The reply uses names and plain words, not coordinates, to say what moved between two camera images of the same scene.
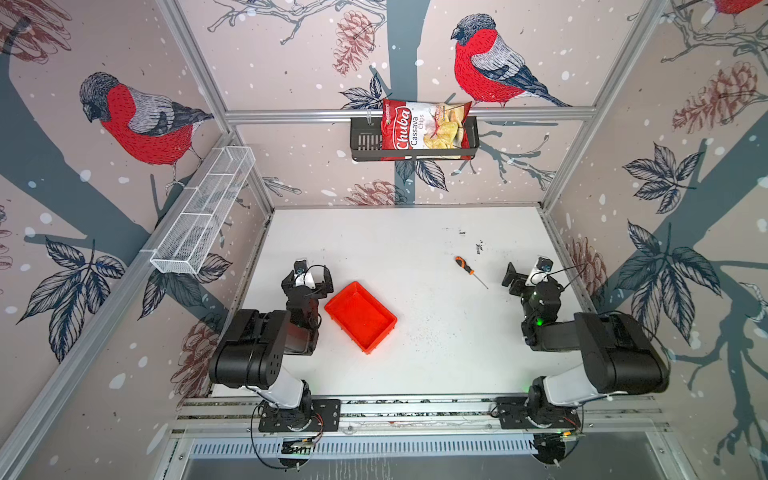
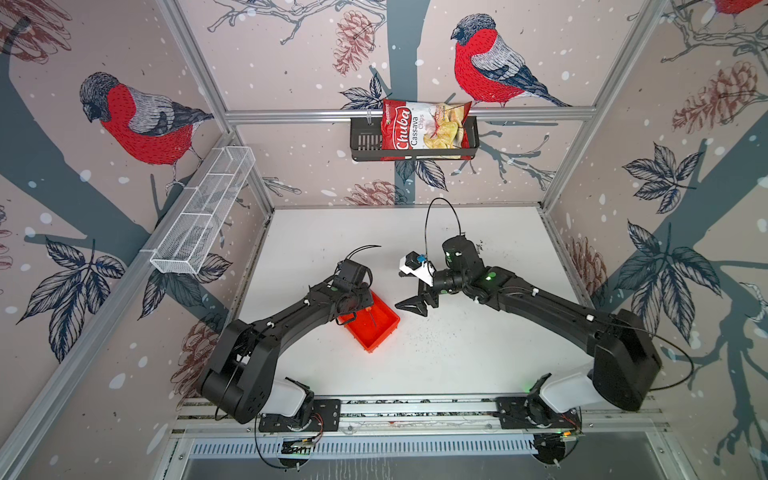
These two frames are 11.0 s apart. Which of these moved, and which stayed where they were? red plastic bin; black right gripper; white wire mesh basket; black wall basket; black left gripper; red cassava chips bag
Moved: black right gripper; black left gripper
Stayed: red plastic bin; black wall basket; red cassava chips bag; white wire mesh basket
